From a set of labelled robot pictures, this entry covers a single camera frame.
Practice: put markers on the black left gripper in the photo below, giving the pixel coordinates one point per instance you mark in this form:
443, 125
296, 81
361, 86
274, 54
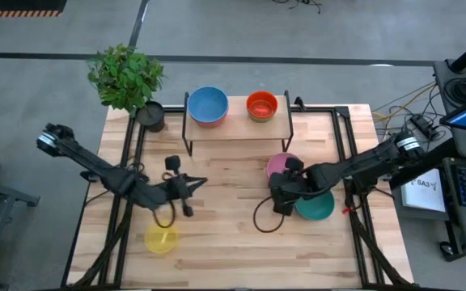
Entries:
180, 188

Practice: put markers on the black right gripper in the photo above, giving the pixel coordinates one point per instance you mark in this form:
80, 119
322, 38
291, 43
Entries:
287, 186

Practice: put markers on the pink opaque bowl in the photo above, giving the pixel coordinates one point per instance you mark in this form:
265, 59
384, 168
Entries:
276, 163

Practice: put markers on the teal opaque bowl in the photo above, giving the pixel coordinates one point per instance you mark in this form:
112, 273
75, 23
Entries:
318, 208

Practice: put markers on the coral opaque bowl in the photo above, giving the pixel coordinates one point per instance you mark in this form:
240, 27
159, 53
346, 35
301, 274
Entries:
210, 124

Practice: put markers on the yellow translucent bowl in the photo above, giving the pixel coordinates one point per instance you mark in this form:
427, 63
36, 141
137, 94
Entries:
161, 238

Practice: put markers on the blue opaque bowl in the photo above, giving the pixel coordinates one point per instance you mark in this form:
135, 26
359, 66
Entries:
208, 104

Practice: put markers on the orange translucent bowl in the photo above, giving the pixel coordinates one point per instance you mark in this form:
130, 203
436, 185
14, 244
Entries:
262, 104

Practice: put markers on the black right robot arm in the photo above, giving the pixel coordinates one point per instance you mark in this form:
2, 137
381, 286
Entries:
358, 165

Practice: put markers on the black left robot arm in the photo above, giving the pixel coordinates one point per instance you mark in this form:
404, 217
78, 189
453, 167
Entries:
91, 161

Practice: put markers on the wooden shelf with black legs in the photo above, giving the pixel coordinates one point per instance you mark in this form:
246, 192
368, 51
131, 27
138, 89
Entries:
241, 125

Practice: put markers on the small red clip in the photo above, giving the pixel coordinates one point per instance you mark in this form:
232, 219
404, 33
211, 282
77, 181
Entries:
348, 210

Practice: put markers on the black plant pot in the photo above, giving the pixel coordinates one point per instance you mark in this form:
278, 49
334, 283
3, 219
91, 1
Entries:
151, 117

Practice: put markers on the green leafy plant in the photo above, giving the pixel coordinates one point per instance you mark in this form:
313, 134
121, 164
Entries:
125, 77

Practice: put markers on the white paper sheet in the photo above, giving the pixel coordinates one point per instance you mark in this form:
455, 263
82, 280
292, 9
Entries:
423, 194

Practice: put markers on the black power strip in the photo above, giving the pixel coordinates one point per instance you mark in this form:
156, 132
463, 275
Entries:
424, 126

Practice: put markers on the black computer mouse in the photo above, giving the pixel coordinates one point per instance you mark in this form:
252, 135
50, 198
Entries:
446, 248

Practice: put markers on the grey equipment cart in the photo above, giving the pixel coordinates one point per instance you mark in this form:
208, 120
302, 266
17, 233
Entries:
443, 81

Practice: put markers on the black mat with hazard stripe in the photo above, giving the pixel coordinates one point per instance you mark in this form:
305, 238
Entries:
18, 6

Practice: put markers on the black metal rig frame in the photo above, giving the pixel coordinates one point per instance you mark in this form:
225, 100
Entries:
318, 108

